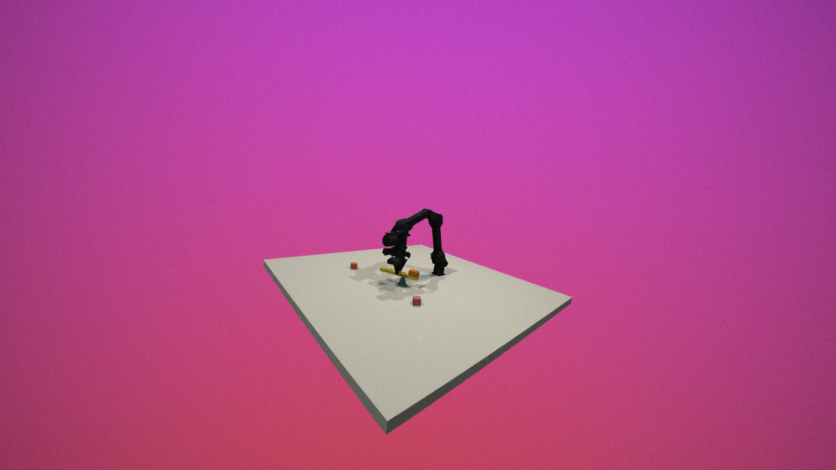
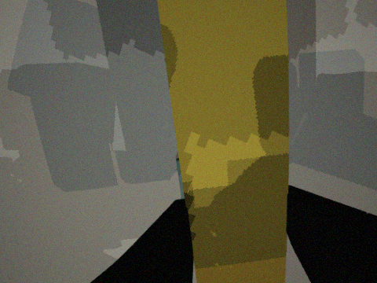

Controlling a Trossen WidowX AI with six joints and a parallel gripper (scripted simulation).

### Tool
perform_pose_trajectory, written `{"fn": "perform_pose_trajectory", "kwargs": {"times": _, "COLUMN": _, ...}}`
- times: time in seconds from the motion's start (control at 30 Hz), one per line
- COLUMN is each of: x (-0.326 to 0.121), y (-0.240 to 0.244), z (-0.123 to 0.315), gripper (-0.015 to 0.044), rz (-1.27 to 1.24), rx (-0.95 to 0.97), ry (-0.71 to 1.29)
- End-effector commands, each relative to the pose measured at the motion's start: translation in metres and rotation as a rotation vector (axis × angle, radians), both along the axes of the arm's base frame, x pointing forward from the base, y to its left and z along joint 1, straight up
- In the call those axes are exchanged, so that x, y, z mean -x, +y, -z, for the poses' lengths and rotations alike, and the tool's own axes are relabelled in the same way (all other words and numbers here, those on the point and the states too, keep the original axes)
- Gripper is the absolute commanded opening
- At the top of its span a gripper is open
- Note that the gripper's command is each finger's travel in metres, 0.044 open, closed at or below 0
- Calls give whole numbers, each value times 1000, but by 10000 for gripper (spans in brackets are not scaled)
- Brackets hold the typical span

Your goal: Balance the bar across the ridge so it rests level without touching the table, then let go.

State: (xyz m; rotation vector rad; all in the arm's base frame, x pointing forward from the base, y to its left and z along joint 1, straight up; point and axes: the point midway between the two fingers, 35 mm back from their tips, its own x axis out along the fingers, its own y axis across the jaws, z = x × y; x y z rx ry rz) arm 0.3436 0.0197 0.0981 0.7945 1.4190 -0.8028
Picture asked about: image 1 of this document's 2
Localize yellow bar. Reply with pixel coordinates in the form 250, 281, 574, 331
380, 266, 420, 281

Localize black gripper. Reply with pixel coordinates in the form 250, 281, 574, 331
387, 245, 411, 275

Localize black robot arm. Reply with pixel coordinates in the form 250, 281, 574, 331
382, 209, 448, 276

